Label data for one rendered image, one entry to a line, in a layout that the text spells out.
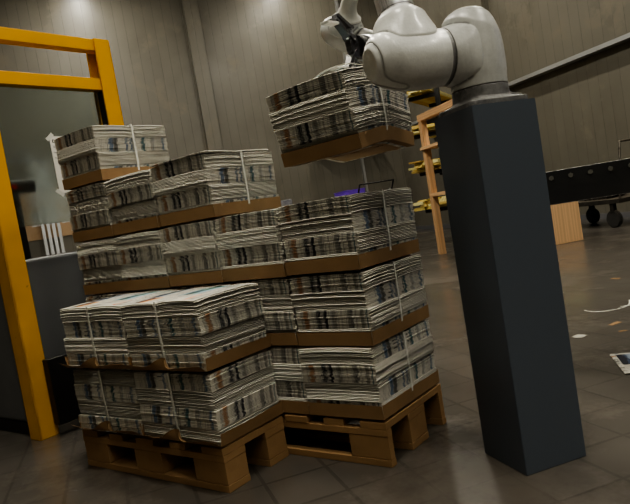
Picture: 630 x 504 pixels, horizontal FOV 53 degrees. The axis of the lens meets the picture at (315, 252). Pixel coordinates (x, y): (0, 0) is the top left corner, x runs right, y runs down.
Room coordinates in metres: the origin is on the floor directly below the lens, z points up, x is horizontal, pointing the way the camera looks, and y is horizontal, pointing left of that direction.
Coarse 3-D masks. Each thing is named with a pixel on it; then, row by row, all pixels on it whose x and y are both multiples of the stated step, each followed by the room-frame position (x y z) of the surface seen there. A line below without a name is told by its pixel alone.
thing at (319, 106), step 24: (336, 72) 1.78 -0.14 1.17; (360, 72) 1.86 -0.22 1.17; (288, 96) 1.89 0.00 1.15; (312, 96) 1.84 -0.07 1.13; (336, 96) 1.80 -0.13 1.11; (360, 96) 1.84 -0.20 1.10; (288, 120) 1.90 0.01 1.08; (312, 120) 1.85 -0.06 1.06; (336, 120) 1.81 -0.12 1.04; (360, 120) 1.80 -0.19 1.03; (288, 144) 1.92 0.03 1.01; (312, 144) 1.88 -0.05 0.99
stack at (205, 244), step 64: (384, 192) 2.00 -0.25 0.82; (128, 256) 2.49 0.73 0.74; (192, 256) 2.28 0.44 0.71; (256, 256) 2.08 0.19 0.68; (320, 256) 1.92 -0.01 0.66; (320, 320) 1.95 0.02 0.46; (384, 320) 1.90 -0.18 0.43; (320, 384) 1.97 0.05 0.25; (384, 384) 1.86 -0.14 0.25; (320, 448) 2.03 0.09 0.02; (384, 448) 1.85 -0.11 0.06
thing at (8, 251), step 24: (0, 144) 2.78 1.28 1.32; (0, 168) 2.77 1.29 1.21; (0, 192) 2.75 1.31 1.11; (0, 216) 2.74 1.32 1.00; (0, 240) 2.73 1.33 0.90; (0, 264) 2.75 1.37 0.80; (24, 264) 2.79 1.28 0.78; (24, 288) 2.77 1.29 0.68; (24, 312) 2.75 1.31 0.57; (24, 336) 2.74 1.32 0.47; (24, 360) 2.72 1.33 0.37; (24, 384) 2.75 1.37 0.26; (48, 408) 2.77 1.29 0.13; (48, 432) 2.75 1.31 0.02
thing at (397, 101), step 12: (384, 96) 1.96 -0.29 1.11; (396, 96) 2.02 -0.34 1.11; (396, 108) 1.99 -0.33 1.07; (408, 108) 2.07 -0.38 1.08; (396, 120) 1.99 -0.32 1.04; (408, 120) 2.06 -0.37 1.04; (384, 144) 1.98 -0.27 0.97; (396, 144) 2.01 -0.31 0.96; (408, 144) 2.04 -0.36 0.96; (336, 156) 2.08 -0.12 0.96; (348, 156) 2.10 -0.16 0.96; (360, 156) 2.12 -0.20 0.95
